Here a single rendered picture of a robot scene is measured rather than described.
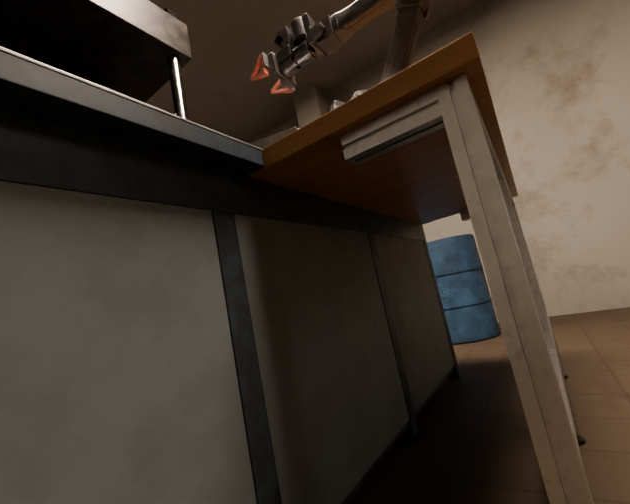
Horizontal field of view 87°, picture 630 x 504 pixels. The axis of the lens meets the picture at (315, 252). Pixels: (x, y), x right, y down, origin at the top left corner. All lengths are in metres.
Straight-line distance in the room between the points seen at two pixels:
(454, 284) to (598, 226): 1.27
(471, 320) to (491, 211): 2.09
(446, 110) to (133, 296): 0.52
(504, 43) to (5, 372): 3.78
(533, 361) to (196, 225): 0.53
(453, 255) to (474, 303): 0.36
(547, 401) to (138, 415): 0.51
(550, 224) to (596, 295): 0.63
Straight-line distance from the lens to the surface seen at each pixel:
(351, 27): 1.08
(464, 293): 2.57
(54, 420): 0.47
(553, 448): 0.58
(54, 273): 0.48
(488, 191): 0.53
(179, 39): 2.07
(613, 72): 3.63
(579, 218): 3.33
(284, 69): 1.15
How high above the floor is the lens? 0.48
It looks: 9 degrees up
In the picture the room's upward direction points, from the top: 11 degrees counter-clockwise
